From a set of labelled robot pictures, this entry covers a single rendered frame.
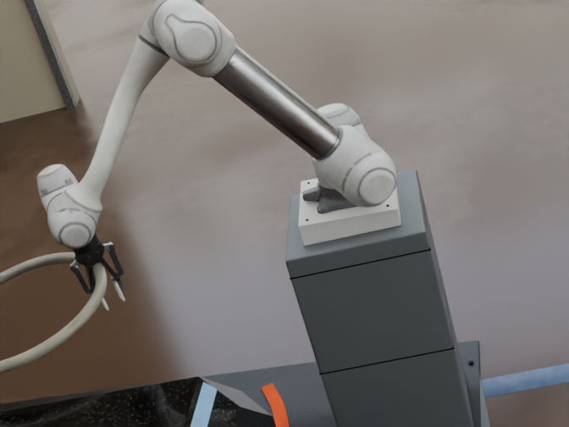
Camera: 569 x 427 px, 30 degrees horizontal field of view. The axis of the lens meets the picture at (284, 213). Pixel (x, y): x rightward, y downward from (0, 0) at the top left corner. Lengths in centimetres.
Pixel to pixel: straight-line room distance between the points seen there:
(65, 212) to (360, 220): 83
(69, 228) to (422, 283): 100
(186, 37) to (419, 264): 95
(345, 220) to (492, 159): 212
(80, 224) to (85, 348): 193
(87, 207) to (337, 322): 84
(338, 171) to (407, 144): 261
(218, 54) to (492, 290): 187
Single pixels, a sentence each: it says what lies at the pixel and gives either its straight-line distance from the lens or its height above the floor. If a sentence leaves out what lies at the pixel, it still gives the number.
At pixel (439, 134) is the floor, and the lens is 535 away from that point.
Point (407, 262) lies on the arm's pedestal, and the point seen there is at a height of 72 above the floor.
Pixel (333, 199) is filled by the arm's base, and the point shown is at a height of 89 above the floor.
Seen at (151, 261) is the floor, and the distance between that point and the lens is 496.
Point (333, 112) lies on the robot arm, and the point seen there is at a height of 113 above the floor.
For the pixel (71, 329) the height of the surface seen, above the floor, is 93.
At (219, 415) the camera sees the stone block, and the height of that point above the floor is 77.
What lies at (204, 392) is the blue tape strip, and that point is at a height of 81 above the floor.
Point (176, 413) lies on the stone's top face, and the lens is 247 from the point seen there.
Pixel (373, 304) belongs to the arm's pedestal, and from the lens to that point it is 303.
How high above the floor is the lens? 224
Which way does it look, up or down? 27 degrees down
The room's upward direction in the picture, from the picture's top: 17 degrees counter-clockwise
